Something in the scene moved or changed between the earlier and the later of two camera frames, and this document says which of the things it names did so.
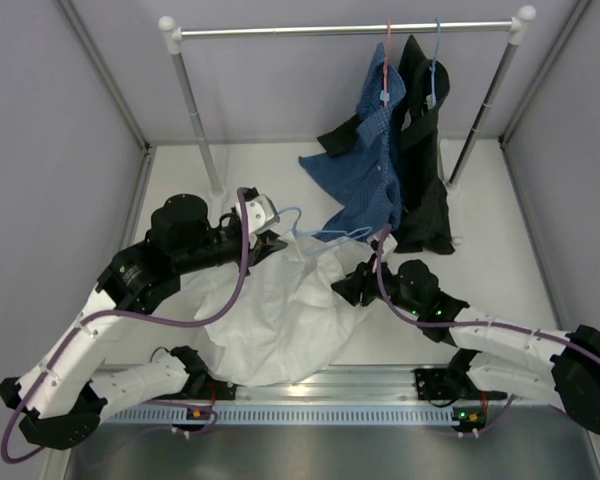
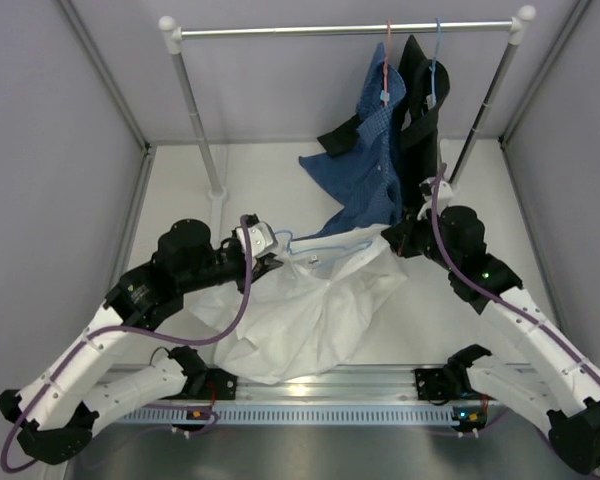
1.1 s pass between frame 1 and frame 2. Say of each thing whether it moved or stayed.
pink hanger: stayed
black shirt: stayed
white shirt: stayed
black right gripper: moved
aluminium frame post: stayed
